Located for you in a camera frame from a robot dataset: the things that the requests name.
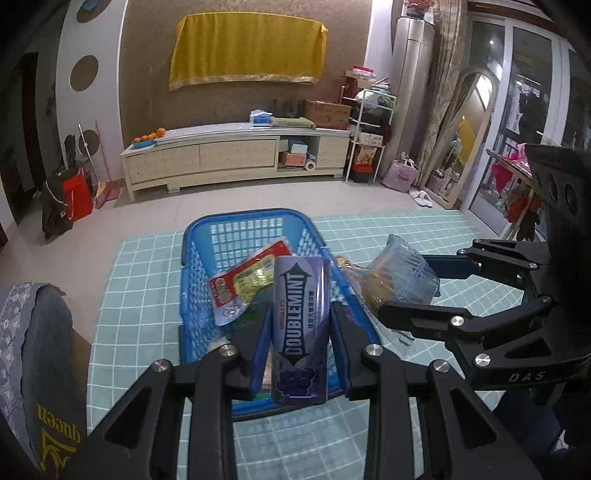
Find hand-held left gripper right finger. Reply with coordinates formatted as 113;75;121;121
329;300;543;480

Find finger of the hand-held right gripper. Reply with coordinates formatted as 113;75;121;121
379;295;559;356
422;237;550;296

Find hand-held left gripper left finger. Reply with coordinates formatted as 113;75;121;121
60;302;274;480

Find clear plastic package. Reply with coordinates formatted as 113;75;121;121
365;234;440;361

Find purple gum pack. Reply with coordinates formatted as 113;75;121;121
271;256;332;407

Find orange snack packet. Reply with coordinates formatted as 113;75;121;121
333;255;389;315

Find red yellow snack packet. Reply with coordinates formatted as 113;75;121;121
208;236;294;326

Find blue plastic basket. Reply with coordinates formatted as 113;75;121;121
179;209;384;422

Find pink bag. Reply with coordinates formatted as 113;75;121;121
382;158;420;192

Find wooden clothes rack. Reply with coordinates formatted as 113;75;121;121
485;143;550;241

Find pink clothes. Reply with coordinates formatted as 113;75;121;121
501;143;532;171

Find standing arched mirror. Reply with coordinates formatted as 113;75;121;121
425;69;500;208

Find green checkered tablecloth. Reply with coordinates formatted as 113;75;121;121
88;210;527;480

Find white metal rack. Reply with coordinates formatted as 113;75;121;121
342;67;399;183

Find patterned curtain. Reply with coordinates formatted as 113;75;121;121
418;9;467;185

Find floor-standing air conditioner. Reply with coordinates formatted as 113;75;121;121
390;16;435;162

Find cardboard box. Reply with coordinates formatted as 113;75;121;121
302;100;352;130

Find beige TV cabinet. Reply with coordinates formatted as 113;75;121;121
121;122;352;201

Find green cushion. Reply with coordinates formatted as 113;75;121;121
271;117;317;130

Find red broom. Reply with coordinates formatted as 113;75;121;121
95;121;123;208

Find black router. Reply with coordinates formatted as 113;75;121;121
270;98;301;118

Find red bag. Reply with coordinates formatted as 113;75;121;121
62;178;93;222

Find dark bag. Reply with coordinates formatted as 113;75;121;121
41;168;75;240

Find red flower pot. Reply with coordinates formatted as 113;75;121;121
403;0;435;19

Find mop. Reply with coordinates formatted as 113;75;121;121
78;124;100;185

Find yellow hanging cloth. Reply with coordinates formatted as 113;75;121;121
168;13;329;92

